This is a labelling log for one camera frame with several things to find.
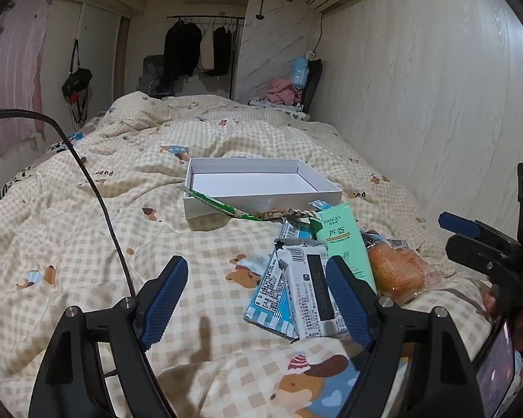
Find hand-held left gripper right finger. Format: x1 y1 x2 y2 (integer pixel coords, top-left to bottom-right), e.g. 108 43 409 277
326 254 484 418

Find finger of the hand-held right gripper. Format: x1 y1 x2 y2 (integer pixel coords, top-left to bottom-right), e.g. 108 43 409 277
439 211 521 249
445 235 513 277

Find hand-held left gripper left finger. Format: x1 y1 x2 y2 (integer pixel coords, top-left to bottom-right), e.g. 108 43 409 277
28 255 189 418

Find white packet with black stripe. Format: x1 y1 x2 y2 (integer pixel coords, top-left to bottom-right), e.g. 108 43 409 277
274 239 350 341

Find green cosmetic tube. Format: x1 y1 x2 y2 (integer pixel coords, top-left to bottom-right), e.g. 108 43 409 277
315 204 378 294

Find packaged orange bun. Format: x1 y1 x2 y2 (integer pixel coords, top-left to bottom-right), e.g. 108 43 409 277
366 237 439 306

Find blue striped candy packet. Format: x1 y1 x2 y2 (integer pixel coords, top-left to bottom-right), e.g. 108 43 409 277
279 220 319 251
243 250 301 340

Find green stick snack packet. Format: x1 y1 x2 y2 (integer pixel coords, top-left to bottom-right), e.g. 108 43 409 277
180 185 256 219

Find brown snack bar packet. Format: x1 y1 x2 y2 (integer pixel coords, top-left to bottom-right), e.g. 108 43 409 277
256 208 319 223

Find white cardboard box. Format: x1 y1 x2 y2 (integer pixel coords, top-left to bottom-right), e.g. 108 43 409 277
184 158 344 220

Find dark glossy flat object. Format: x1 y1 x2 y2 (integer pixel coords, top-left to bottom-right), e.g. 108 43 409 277
476 320 518 418

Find checked printed blanket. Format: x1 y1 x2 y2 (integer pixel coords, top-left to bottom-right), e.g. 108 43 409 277
0 93 506 418

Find black headboard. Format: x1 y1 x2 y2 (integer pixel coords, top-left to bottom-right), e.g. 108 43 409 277
301 59 324 114

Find heart print pillow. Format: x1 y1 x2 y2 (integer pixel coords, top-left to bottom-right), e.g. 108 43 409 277
248 98 311 121

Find pink crumpled clothes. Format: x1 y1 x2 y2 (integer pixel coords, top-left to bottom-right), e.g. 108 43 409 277
266 77 302 106

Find blue tissue pack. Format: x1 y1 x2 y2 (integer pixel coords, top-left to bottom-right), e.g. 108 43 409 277
290 56 311 88

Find black hanging bag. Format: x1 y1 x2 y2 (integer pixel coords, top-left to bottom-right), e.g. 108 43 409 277
61 39 93 123

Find black hanging garment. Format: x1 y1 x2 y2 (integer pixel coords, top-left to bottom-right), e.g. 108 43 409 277
211 25 237 77
162 20 203 83

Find white sliding wardrobe door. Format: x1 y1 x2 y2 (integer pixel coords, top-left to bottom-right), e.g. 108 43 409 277
48 0 129 131

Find pink curtain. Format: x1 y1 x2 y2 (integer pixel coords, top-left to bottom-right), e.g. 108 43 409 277
0 0 50 164

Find black clothes rack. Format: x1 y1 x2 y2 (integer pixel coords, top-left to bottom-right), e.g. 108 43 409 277
166 14 245 99

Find black cable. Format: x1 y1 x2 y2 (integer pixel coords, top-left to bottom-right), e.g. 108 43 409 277
0 109 137 302

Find air conditioner power cable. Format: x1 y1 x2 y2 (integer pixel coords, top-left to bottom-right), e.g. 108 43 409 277
306 11 324 60

